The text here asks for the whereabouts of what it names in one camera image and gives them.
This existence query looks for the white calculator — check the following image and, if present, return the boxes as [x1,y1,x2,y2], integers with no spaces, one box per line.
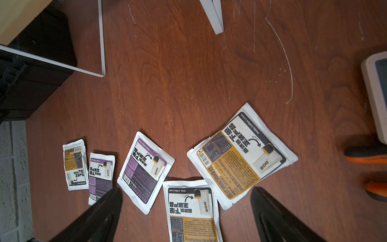
[361,51,387,144]

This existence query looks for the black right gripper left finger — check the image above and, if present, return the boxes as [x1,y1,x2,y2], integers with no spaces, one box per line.
[51,188,123,242]

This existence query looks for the yellow coffee bag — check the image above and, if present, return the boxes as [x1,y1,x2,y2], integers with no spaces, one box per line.
[62,139,89,191]
[163,179,223,242]
[187,103,298,210]

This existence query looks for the purple coffee bag middle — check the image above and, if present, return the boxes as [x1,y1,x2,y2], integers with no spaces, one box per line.
[117,131,175,215]

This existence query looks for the black plastic toolbox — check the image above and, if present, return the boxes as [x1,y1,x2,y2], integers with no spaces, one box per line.
[1,6,77,122]

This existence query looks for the purple coffee bag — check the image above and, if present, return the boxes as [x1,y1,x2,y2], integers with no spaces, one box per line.
[88,153,115,206]
[117,131,175,215]

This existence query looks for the orange handled pliers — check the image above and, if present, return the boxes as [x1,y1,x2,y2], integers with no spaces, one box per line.
[343,144,387,203]

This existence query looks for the yellow coffee bag bottom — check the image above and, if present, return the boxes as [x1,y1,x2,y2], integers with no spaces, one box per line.
[163,179,223,242]

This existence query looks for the white frame wooden shelf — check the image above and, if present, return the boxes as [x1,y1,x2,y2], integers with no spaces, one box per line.
[0,0,225,78]

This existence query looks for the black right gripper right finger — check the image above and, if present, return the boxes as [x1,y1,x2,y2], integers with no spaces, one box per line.
[251,187,325,242]

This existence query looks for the purple coffee bag left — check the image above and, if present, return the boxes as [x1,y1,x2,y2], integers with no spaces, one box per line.
[88,153,115,206]

